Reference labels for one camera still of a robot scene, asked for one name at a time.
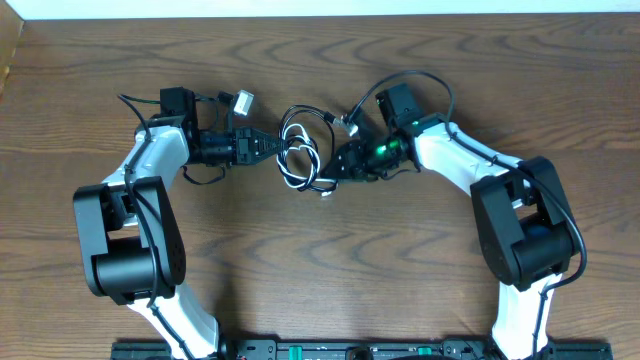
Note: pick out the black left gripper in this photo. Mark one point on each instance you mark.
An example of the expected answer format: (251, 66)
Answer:
(240, 146)

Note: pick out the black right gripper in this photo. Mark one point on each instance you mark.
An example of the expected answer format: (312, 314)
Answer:
(348, 152)

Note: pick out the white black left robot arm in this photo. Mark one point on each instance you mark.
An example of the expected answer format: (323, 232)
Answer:
(131, 246)

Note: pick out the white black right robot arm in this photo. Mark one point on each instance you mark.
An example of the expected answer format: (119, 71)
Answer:
(526, 231)

